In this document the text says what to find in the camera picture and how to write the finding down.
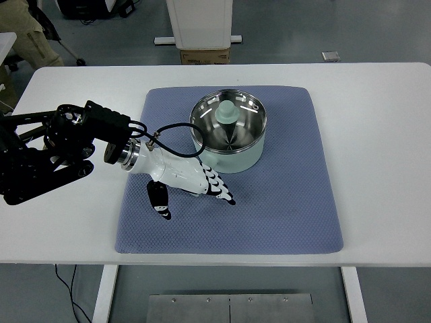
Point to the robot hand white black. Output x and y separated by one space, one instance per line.
178 171

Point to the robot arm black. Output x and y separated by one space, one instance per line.
104 121

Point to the glass lid with green knob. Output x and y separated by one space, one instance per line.
225 112

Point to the blue textured mat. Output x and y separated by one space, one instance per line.
269 208

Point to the cardboard box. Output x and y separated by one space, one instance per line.
205 56

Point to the white table leg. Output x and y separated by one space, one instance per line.
105 292
354 296

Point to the office chair base with caster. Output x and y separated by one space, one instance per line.
81 61

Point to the black equipment case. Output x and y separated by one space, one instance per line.
77 10

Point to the grey floor socket plate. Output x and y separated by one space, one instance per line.
330 56

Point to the white side table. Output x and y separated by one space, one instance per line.
5 43

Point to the person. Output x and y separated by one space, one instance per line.
20 20

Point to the white pedestal cabinet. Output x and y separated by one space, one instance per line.
202 23

